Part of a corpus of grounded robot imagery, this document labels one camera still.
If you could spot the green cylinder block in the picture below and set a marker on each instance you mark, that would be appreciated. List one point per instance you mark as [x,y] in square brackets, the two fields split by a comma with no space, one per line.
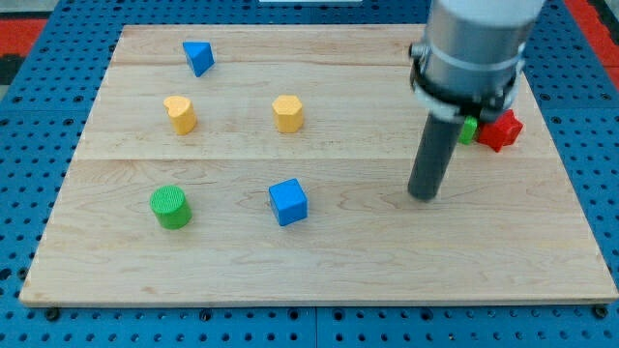
[170,206]

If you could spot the yellow heart block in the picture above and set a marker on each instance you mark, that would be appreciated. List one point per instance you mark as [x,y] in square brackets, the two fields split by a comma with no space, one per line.
[180,113]

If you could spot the blue cube block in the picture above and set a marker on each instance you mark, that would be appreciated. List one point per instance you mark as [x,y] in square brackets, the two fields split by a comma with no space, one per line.
[288,202]

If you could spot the red star block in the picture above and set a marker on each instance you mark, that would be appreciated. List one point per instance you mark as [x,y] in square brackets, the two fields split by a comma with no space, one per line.
[503,132]

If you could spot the light wooden board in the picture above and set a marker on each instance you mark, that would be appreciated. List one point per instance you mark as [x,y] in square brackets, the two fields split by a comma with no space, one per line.
[505,229]

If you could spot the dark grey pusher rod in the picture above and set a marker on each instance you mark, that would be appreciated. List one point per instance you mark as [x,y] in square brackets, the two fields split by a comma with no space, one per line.
[434,154]

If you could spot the green star block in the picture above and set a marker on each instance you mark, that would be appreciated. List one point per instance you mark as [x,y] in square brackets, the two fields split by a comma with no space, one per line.
[469,130]

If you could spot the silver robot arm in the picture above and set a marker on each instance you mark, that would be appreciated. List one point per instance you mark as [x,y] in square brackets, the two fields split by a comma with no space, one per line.
[470,57]

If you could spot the yellow hexagon block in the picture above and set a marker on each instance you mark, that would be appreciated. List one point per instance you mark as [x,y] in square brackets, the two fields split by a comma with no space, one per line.
[288,113]

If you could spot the blue triangle block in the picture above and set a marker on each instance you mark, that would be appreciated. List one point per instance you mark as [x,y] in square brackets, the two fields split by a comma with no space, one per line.
[199,56]

